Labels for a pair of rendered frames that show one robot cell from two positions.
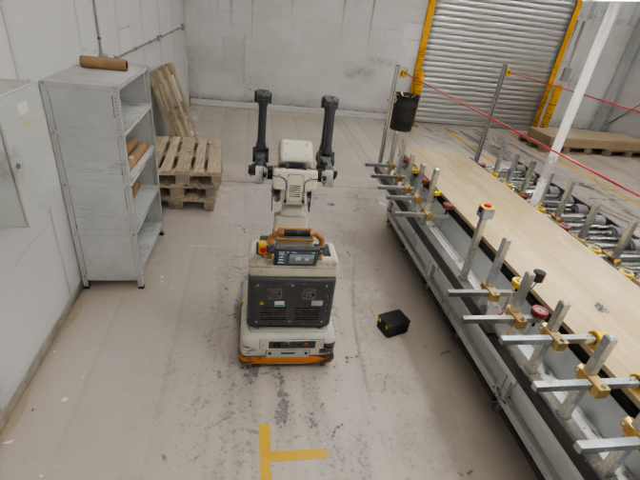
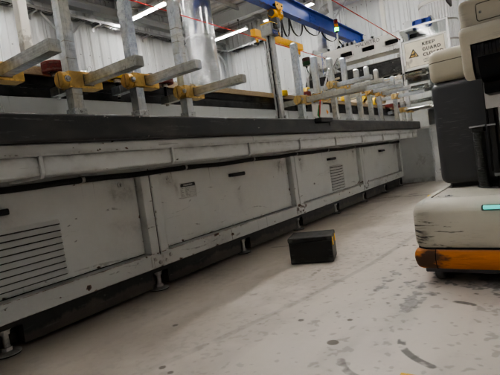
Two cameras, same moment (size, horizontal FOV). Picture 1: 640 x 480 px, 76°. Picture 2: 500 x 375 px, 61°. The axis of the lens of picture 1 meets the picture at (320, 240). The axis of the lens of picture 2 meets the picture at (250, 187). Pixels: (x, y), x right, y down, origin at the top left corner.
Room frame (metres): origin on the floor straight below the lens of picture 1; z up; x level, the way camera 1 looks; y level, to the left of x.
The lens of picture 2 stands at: (3.98, 0.61, 0.48)
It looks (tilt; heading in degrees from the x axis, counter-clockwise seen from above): 3 degrees down; 227
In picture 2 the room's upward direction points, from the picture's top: 8 degrees counter-clockwise
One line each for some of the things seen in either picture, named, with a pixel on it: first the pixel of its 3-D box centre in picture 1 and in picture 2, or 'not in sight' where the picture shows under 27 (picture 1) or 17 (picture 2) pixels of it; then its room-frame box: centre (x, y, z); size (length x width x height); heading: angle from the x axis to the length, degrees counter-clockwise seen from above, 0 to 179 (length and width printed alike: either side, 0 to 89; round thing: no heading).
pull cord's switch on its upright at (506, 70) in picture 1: (490, 121); not in sight; (4.47, -1.62, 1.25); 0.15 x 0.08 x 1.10; 12
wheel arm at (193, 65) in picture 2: (411, 198); (153, 79); (3.15, -0.70, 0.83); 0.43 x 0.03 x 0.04; 102
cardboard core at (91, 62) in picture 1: (104, 63); not in sight; (3.08, 1.69, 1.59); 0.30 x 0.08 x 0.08; 102
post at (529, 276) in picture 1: (514, 310); (318, 93); (1.73, -1.05, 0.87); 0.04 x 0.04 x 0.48; 12
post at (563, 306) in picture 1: (545, 341); (332, 92); (1.49, -1.10, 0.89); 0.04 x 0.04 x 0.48; 12
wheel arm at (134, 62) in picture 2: (401, 188); (93, 79); (3.40, -0.65, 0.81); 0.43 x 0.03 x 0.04; 102
